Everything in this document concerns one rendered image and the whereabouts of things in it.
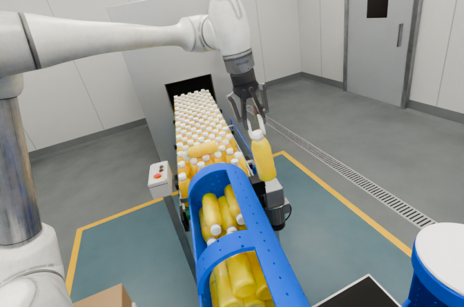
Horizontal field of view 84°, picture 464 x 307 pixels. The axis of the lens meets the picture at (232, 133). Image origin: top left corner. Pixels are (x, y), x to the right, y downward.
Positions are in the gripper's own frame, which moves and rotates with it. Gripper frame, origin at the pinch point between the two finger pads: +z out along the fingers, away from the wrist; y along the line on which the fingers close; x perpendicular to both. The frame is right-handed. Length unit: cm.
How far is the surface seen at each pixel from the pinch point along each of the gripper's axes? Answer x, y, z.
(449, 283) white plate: -44, 34, 44
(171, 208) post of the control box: 45, -50, 56
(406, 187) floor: 81, 144, 158
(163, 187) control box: 37, -46, 35
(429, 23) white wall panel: 205, 287, 52
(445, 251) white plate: -36, 41, 45
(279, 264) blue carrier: -33.2, -9.9, 24.1
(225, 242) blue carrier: -23.7, -21.8, 19.6
